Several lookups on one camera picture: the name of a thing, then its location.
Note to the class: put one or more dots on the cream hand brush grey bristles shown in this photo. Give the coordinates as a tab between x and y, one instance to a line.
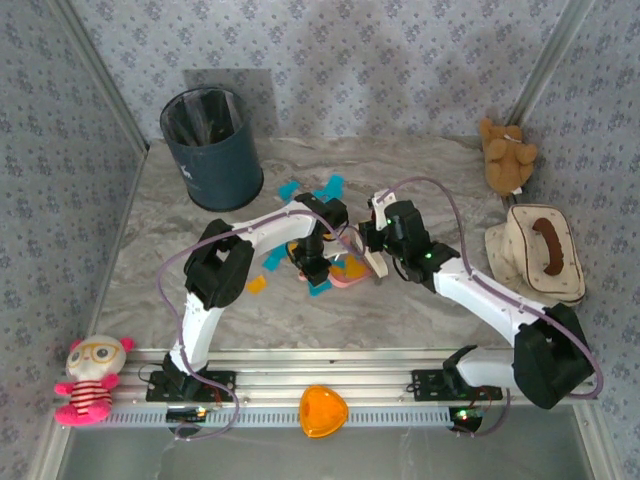
376	265

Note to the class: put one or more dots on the pink plastic dustpan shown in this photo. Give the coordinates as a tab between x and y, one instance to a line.
345	284

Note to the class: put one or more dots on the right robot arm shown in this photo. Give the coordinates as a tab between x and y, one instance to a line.
485	295

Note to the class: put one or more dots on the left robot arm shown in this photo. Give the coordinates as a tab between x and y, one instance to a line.
200	330

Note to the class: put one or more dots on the orange paper scrap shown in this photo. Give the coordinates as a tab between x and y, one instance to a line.
256	285
356	269
336	272

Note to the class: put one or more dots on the large blue paper scrap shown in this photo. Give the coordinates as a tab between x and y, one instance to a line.
334	186

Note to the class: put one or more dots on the dark blue trash bin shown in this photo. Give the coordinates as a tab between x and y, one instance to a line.
225	170

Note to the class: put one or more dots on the brown teddy bear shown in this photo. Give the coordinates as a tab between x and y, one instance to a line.
505	160

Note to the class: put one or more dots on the orange plastic dish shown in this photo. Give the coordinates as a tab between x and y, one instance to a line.
322	412

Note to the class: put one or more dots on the clear plastic bin liner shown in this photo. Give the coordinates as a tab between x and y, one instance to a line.
200	120

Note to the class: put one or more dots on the pink white plush doll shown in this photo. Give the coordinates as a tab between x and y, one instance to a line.
85	400

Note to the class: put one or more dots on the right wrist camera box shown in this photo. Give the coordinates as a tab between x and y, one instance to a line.
376	205

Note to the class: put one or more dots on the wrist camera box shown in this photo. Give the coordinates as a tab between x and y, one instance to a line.
376	205
332	252

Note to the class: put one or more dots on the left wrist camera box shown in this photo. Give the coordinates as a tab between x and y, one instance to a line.
332	252

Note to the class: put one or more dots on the aluminium rail frame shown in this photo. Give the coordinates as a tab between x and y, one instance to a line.
325	370

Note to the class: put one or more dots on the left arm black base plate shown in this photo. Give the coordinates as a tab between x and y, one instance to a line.
220	385

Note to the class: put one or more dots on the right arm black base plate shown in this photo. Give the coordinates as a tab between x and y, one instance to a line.
425	385

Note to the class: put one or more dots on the aluminium corner post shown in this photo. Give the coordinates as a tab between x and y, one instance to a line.
550	62
106	75

